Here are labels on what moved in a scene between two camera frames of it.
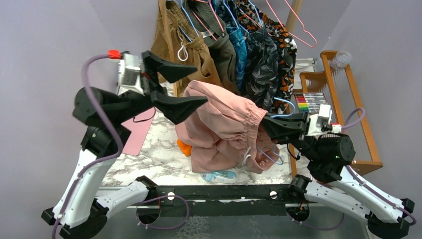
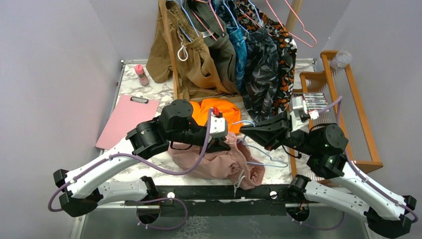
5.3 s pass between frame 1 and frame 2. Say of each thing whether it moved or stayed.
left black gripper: moved
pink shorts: moved
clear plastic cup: stayed
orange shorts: moved
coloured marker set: stayed
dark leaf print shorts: stayed
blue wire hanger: moved
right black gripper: stayed
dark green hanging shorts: stayed
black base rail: stayed
